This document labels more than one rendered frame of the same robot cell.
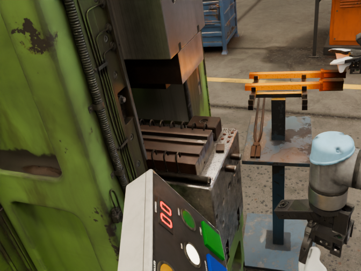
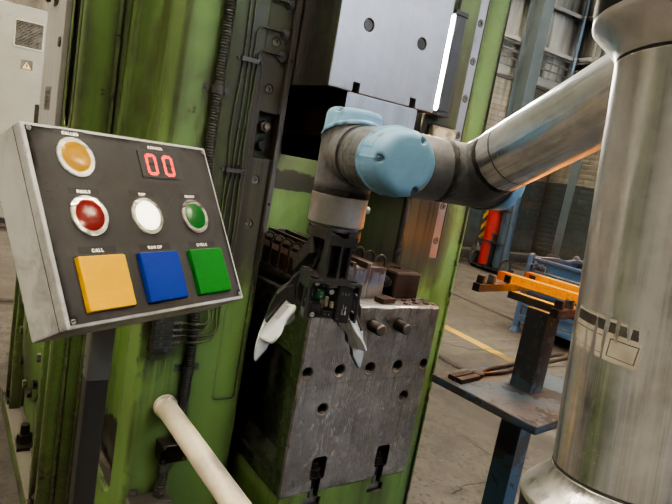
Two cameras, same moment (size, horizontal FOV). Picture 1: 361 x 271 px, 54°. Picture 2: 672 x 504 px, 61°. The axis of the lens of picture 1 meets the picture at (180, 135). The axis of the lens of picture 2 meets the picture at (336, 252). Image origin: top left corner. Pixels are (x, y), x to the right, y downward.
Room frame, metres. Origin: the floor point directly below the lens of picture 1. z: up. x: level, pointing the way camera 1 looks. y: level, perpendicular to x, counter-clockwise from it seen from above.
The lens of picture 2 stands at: (-0.13, -0.64, 1.22)
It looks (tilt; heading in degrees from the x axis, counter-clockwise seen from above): 9 degrees down; 28
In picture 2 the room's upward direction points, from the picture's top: 10 degrees clockwise
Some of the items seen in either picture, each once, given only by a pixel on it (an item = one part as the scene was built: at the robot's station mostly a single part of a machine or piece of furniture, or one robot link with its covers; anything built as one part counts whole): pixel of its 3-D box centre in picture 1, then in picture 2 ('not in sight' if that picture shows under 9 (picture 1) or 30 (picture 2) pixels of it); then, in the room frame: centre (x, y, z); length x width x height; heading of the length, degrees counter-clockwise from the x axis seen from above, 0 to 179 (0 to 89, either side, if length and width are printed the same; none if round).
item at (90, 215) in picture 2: not in sight; (89, 215); (0.39, 0.02, 1.09); 0.05 x 0.03 x 0.04; 154
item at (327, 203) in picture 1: (327, 192); (339, 212); (0.54, -0.28, 1.15); 0.08 x 0.08 x 0.05
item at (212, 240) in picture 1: (211, 241); (208, 271); (0.59, -0.03, 1.01); 0.07 x 0.05 x 0.07; 179
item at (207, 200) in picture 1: (167, 190); (303, 353); (1.18, 0.10, 0.69); 0.56 x 0.38 x 0.45; 64
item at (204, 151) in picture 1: (152, 147); (304, 258); (1.13, 0.11, 0.96); 0.42 x 0.20 x 0.09; 64
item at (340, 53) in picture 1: (339, 55); not in sight; (1.45, -0.75, 1.06); 0.09 x 0.03 x 0.06; 32
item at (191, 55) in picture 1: (131, 56); (328, 118); (1.13, 0.11, 1.32); 0.42 x 0.20 x 0.10; 64
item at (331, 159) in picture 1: (332, 163); (349, 153); (0.53, -0.28, 1.23); 0.09 x 0.08 x 0.11; 52
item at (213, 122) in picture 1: (204, 127); (392, 279); (1.22, -0.10, 0.95); 0.12 x 0.08 x 0.06; 64
